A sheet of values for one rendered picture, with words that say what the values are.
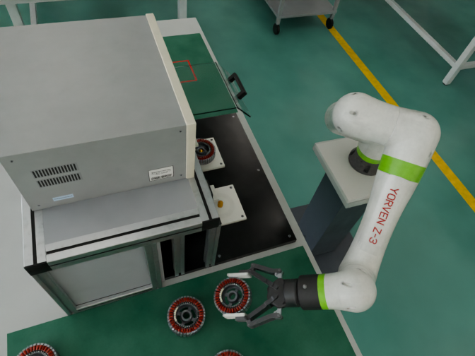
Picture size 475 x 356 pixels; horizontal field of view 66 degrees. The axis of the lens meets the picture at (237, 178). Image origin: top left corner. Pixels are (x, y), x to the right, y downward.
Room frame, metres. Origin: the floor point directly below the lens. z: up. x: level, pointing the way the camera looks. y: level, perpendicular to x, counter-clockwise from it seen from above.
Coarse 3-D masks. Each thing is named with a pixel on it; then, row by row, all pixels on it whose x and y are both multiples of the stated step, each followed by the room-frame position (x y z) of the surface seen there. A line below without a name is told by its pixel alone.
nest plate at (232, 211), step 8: (232, 184) 0.79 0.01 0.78; (216, 192) 0.74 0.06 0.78; (224, 192) 0.75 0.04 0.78; (232, 192) 0.75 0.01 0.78; (224, 200) 0.71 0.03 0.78; (232, 200) 0.72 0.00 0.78; (216, 208) 0.67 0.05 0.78; (224, 208) 0.68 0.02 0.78; (232, 208) 0.68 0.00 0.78; (240, 208) 0.69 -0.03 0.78; (224, 216) 0.65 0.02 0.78; (232, 216) 0.65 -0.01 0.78; (240, 216) 0.66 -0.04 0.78; (224, 224) 0.62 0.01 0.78
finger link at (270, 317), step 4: (264, 316) 0.30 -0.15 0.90; (268, 316) 0.30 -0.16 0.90; (272, 316) 0.30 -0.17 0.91; (276, 316) 0.30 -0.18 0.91; (280, 316) 0.30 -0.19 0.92; (256, 320) 0.29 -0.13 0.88; (260, 320) 0.29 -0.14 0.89; (264, 320) 0.29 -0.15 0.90; (268, 320) 0.29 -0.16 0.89; (272, 320) 0.30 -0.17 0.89; (248, 324) 0.28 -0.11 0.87; (252, 324) 0.28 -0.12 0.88; (256, 324) 0.28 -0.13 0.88; (260, 324) 0.28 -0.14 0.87
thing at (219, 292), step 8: (224, 280) 0.40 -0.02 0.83; (232, 280) 0.40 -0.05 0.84; (240, 280) 0.40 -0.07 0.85; (216, 288) 0.38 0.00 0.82; (224, 288) 0.38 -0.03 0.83; (232, 288) 0.39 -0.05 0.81; (240, 288) 0.38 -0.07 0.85; (248, 288) 0.38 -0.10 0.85; (216, 296) 0.35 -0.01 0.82; (224, 296) 0.36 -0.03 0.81; (248, 296) 0.36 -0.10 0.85; (216, 304) 0.33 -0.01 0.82; (224, 304) 0.33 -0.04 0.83; (232, 304) 0.34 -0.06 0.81; (240, 304) 0.33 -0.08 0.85; (248, 304) 0.34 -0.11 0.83; (224, 312) 0.31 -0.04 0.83; (232, 312) 0.31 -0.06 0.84; (240, 312) 0.32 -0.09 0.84
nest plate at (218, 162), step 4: (212, 140) 0.98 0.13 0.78; (216, 148) 0.95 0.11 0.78; (216, 152) 0.93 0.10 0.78; (216, 156) 0.91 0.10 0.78; (220, 156) 0.91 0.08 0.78; (216, 160) 0.89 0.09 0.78; (220, 160) 0.89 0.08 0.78; (204, 164) 0.86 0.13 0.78; (208, 164) 0.86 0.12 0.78; (212, 164) 0.86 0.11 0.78; (216, 164) 0.87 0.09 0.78; (220, 164) 0.87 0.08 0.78; (224, 164) 0.88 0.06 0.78; (204, 168) 0.84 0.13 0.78; (208, 168) 0.84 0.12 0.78; (212, 168) 0.85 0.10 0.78; (216, 168) 0.85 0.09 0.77
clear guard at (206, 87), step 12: (180, 72) 1.02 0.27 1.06; (192, 72) 1.03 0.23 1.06; (204, 72) 1.04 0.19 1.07; (216, 72) 1.05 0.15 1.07; (192, 84) 0.97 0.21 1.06; (204, 84) 0.98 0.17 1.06; (216, 84) 0.99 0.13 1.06; (228, 84) 1.02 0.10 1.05; (192, 96) 0.91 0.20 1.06; (204, 96) 0.92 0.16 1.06; (216, 96) 0.93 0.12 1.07; (228, 96) 0.94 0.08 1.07; (192, 108) 0.85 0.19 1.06; (204, 108) 0.86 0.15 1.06; (216, 108) 0.88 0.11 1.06; (228, 108) 0.89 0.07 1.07; (240, 108) 0.91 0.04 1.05
